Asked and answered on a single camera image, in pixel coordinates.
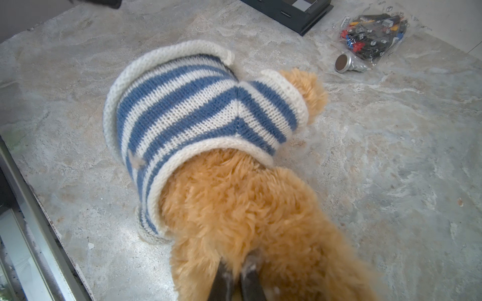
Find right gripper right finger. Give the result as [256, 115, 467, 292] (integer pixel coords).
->
[240, 255, 267, 301]

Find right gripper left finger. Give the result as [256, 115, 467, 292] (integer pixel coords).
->
[207, 260, 235, 301]

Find brown teddy bear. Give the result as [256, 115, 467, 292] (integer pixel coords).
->
[157, 67, 381, 301]

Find striped knit bear sweater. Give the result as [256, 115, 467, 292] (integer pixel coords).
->
[103, 40, 309, 244]

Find silver chess piece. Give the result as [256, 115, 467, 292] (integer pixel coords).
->
[335, 52, 369, 73]

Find black white checkerboard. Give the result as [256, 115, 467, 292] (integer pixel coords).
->
[242, 0, 333, 36]

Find bag of colourful small parts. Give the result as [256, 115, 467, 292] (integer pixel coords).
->
[339, 13, 409, 65]

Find aluminium mounting rail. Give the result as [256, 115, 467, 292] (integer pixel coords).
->
[1, 142, 93, 300]

